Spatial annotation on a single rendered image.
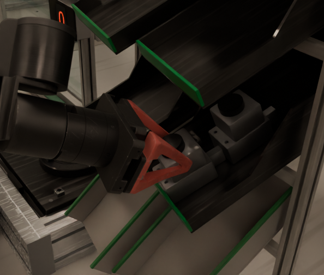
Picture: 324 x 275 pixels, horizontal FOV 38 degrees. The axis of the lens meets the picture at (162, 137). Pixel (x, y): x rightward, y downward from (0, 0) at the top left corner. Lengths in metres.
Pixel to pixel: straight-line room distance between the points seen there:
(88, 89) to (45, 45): 0.74
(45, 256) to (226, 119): 0.48
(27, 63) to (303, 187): 0.33
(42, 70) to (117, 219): 0.39
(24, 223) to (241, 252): 0.44
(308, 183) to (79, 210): 0.41
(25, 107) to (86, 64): 0.73
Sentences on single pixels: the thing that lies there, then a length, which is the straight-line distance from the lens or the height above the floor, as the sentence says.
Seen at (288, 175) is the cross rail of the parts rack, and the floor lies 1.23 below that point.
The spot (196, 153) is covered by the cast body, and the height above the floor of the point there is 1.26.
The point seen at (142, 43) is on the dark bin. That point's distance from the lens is 0.51.
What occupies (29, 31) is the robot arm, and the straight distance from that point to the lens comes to 0.45.
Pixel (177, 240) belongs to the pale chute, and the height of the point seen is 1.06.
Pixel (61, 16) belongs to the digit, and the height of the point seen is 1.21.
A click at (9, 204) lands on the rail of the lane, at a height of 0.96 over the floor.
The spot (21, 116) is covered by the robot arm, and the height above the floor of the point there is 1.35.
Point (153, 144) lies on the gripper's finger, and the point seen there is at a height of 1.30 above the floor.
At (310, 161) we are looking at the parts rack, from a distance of 0.53.
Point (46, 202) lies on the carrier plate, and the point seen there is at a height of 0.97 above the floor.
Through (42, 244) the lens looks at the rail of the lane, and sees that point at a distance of 0.87.
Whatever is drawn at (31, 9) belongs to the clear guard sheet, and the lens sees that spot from 1.41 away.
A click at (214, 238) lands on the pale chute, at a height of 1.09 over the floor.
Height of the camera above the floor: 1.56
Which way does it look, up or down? 33 degrees down
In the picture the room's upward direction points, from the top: 2 degrees clockwise
